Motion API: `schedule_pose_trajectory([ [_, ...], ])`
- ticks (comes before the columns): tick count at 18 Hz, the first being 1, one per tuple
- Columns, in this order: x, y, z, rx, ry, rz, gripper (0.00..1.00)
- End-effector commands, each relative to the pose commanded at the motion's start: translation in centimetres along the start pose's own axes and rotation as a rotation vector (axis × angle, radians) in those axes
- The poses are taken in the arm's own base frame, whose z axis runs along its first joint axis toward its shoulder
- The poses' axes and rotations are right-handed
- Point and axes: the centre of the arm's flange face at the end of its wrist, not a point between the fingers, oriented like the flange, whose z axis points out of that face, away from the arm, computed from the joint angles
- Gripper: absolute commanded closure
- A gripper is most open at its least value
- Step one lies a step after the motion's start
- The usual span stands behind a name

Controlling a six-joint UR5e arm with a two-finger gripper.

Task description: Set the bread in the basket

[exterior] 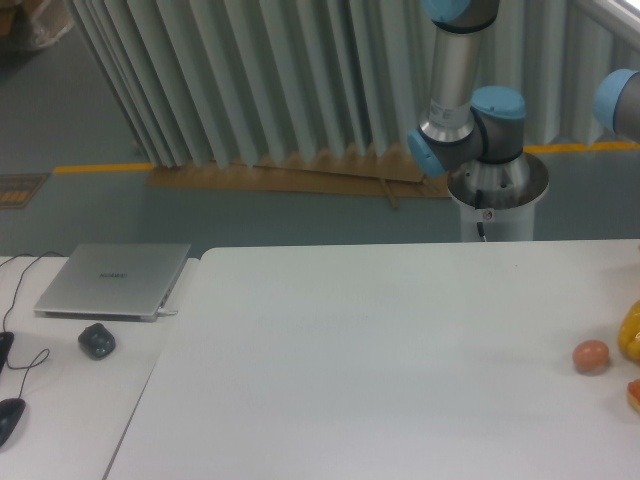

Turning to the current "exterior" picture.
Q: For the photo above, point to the brown cardboard sheet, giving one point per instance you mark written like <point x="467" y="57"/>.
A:
<point x="393" y="176"/>

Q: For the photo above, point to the orange glazed bread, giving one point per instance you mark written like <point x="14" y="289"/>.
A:
<point x="633" y="394"/>

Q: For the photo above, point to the black earbud case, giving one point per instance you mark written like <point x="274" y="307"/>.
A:
<point x="97" y="342"/>

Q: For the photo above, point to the silver closed laptop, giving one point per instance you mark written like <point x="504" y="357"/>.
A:
<point x="129" y="281"/>

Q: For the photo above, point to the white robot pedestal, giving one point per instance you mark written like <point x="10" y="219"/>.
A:
<point x="495" y="225"/>

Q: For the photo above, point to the clear plastic bag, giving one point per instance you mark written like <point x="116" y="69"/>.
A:
<point x="47" y="21"/>

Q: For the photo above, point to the black computer mouse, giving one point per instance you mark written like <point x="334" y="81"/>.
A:
<point x="11" y="411"/>

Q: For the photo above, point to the yellow toy pepper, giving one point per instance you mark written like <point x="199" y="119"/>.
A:
<point x="628" y="336"/>

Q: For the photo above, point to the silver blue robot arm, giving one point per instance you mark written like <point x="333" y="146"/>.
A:
<point x="452" y="75"/>

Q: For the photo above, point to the black keyboard edge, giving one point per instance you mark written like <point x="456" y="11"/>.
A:
<point x="6" y="343"/>

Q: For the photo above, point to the white usb plug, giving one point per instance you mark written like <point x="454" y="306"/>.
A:
<point x="166" y="312"/>

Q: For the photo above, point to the grey folding partition screen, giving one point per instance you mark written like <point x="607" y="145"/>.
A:
<point x="226" y="81"/>

